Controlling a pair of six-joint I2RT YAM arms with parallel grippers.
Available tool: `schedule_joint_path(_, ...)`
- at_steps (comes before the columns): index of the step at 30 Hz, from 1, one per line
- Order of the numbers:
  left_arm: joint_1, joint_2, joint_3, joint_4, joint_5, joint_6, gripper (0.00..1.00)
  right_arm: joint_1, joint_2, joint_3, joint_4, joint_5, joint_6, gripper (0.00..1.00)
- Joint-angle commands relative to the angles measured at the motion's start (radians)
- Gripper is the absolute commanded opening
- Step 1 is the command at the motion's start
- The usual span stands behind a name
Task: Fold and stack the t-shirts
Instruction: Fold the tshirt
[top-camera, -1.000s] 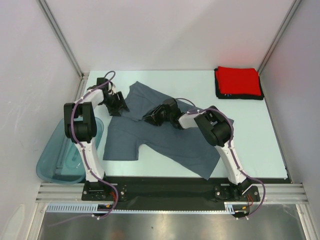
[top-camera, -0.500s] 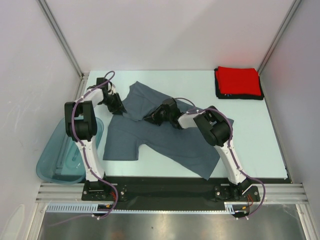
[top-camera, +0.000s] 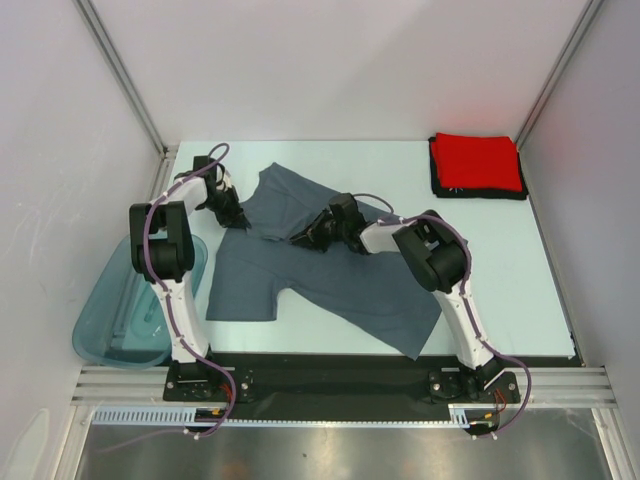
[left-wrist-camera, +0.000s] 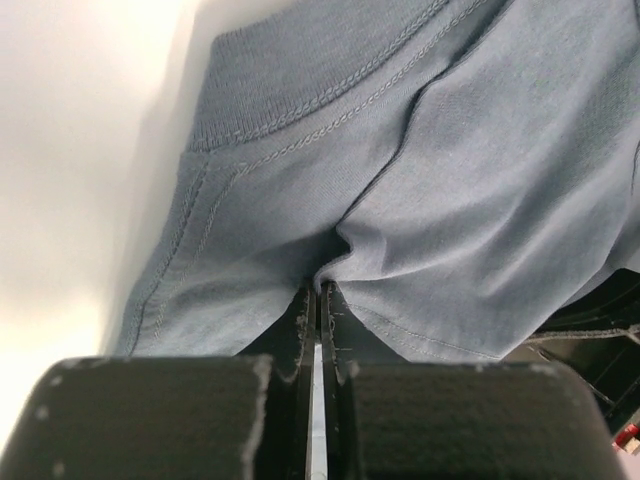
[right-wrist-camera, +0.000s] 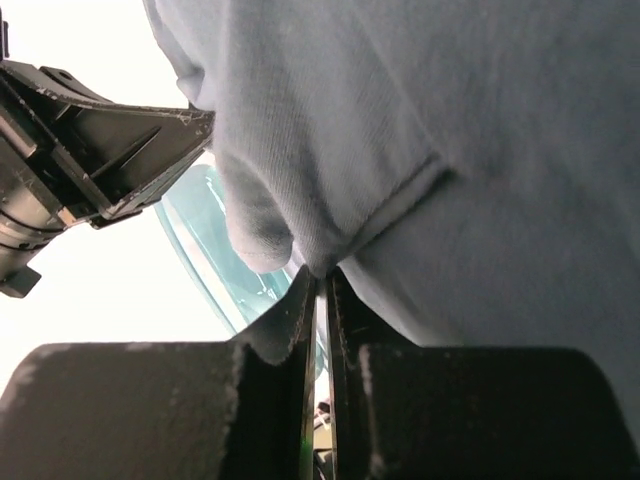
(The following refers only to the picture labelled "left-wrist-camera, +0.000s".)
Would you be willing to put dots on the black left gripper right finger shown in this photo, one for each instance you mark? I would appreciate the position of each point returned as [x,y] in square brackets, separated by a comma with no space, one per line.
[387,418]

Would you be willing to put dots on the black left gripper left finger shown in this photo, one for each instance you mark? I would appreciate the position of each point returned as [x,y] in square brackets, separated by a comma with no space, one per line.
[245,416]

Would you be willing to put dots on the grey t shirt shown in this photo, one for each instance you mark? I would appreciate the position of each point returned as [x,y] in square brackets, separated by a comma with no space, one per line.
[461,169]

